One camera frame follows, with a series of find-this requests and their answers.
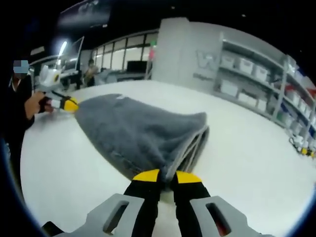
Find grey towel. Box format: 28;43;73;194
74;93;210;191

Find person's left hand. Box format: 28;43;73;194
37;96;55;114

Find black stand pole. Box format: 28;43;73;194
75;37;85;90

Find computer monitor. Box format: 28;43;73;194
63;37;84;73

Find short ceiling tube light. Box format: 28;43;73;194
59;40;69;58

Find black equipment cabinet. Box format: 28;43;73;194
116;70;149;81

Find glass partition windows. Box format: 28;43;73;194
91;29;158;72

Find idle grippers with yellow tips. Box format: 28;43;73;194
290;135;316;158

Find grey metal shelf rack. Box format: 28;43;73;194
214;32;316;146

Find row of white storage bins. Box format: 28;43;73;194
222;55;316;141

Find black wall screen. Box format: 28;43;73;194
127;61;147;72

